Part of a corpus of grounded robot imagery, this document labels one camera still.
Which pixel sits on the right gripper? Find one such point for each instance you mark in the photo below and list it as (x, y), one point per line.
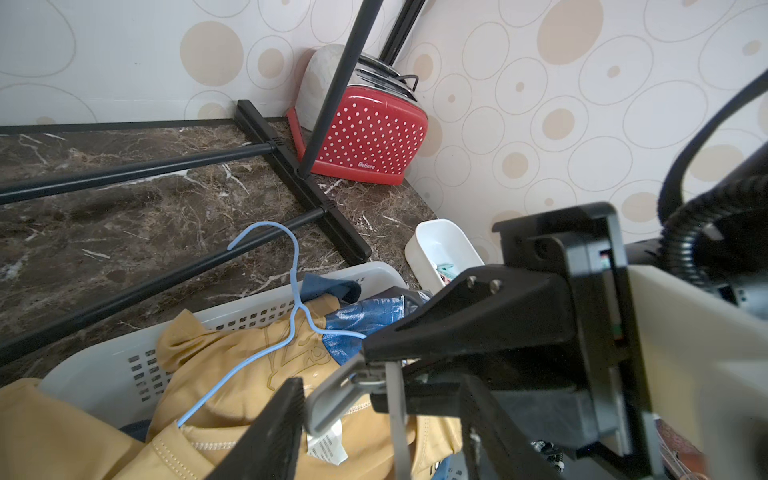
(570, 305)

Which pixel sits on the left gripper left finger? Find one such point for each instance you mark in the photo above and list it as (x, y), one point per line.
(269, 448)

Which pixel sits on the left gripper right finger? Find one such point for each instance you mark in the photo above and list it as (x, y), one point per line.
(493, 446)

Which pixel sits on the clear grey clothespin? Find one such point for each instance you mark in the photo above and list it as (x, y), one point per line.
(342, 390)

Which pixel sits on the tan yellow t-shirt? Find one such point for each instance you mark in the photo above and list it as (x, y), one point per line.
(44, 438)

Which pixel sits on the mint green clothespin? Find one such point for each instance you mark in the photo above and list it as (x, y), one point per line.
(446, 272)

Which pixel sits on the dark blue t-shirt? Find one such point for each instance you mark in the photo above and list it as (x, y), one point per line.
(355, 314)

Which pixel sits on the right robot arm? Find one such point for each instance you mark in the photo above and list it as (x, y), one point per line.
(716, 242)

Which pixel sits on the white plastic bin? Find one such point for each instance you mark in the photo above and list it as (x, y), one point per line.
(436, 242)

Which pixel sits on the red toaster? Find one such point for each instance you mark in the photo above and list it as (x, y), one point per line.
(378, 126)

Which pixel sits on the black clothes rack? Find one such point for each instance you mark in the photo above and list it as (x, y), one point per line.
(294, 172)

